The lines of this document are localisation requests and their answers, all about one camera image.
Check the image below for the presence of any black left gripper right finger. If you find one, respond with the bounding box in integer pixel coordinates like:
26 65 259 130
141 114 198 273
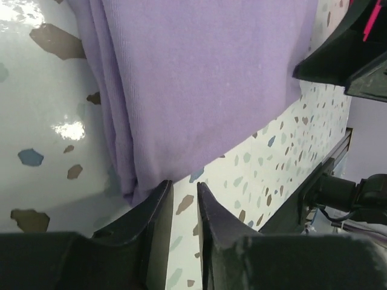
197 182 386 289

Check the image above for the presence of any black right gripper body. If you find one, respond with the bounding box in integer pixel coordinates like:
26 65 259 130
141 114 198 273
344 52 386 103

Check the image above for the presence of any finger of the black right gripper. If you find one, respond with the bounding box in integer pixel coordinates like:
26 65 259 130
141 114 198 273
293 1 386 86

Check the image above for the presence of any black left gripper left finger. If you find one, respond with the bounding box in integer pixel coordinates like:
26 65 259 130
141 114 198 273
1 181 173 289

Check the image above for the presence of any purple t shirt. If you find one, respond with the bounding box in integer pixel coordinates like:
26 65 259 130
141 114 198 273
69 1 318 206

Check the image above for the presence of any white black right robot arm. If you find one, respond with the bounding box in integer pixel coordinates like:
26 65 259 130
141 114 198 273
293 1 386 225

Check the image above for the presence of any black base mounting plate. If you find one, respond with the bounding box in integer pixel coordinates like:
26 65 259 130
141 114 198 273
259 178 317 234

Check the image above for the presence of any aluminium front frame rail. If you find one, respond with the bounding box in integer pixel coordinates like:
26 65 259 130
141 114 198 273
322 127 353 177

